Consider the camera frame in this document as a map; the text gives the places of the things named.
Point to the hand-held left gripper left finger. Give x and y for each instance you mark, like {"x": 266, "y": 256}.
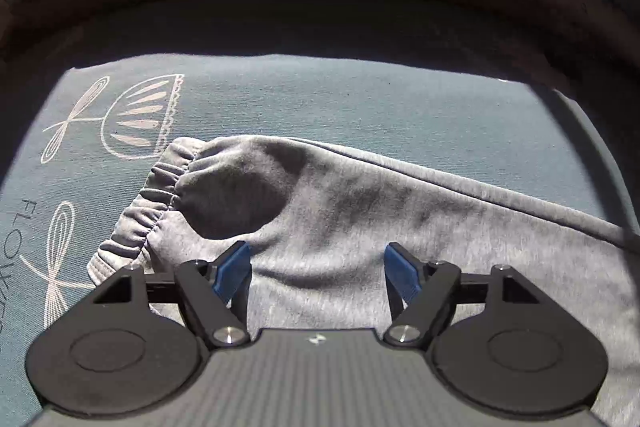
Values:
{"x": 232, "y": 267}

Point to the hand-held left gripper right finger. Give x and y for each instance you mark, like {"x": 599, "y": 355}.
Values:
{"x": 402, "y": 272}

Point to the grey sweatpants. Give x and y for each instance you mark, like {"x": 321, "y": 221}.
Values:
{"x": 350, "y": 217}

